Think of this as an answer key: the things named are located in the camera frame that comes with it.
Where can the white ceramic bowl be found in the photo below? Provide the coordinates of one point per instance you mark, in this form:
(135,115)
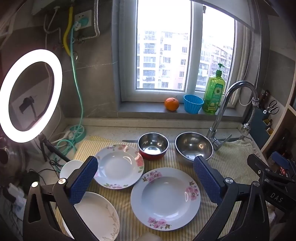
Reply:
(69,168)

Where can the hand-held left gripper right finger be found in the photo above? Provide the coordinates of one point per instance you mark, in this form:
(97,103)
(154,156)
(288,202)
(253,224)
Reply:
(208,180)

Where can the orange fruit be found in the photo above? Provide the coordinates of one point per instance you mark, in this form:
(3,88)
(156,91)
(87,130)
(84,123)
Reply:
(171,104)

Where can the white wall socket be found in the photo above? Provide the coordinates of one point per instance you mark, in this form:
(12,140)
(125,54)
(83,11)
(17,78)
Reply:
(86,16)

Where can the chrome pull-out sprayer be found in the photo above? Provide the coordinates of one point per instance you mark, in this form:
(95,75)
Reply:
(246,128)

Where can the black tripod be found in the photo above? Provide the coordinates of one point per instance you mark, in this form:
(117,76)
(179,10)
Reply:
(49,146)

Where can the white framed window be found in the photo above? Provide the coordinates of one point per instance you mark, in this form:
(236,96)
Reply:
(161,46)

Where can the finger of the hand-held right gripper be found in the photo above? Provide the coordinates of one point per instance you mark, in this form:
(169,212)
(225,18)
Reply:
(281,160)
(259,165)

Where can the chrome faucet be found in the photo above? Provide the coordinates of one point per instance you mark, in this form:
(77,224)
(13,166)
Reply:
(214,136)

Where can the blue ribbed cup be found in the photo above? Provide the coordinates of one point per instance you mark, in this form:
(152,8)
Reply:
(193,105)

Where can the white branch-pattern plate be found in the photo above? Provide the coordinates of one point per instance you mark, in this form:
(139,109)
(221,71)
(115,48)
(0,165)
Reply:
(97,215)

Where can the small rose-print plate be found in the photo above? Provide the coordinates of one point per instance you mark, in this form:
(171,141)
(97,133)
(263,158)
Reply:
(118,162)

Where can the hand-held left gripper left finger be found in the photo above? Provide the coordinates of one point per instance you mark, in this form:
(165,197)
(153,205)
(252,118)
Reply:
(84,180)

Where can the red steel bowl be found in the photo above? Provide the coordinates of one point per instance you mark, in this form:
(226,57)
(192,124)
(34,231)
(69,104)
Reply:
(152,143)

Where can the yellow striped cloth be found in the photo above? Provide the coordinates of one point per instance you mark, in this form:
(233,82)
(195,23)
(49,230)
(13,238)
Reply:
(124,194)

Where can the teal round power strip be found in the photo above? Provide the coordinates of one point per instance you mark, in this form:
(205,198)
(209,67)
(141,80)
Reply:
(79,132)

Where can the plain steel bowl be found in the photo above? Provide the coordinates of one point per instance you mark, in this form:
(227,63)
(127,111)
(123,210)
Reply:
(192,143)

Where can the large pink-blossom plate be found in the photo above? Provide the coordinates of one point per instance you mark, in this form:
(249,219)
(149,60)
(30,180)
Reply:
(165,197)

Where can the green dish soap bottle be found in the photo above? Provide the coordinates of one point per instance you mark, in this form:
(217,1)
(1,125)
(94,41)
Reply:
(214,97)

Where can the scissors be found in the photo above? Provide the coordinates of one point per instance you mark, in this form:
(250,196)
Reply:
(272,106)

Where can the white water heater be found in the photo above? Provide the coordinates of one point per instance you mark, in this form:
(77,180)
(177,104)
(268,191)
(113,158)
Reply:
(46,7)

